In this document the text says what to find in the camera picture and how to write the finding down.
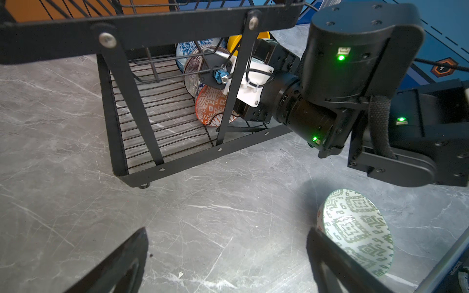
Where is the yellow bowl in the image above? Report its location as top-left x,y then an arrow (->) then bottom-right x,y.
227,31 -> 271,57

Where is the pink striped bowl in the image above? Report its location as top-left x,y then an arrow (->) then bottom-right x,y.
182,46 -> 221,98

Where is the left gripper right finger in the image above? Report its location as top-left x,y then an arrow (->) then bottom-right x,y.
306,227 -> 391,293

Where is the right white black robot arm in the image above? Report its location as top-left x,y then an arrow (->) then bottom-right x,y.
241,2 -> 469,188

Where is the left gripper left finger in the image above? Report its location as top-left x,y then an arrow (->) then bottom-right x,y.
66,227 -> 149,293

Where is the black wire dish rack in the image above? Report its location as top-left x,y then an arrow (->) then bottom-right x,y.
1,1 -> 305,189

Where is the green patterned white bowl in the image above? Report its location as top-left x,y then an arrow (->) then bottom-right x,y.
317,189 -> 394,277

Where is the orange patterned bowl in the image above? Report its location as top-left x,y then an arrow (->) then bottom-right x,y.
195,85 -> 227,127

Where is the blue white floral bowl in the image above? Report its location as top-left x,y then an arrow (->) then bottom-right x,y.
175,38 -> 227,73

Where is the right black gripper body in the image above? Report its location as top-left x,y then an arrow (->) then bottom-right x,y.
233,39 -> 300,123

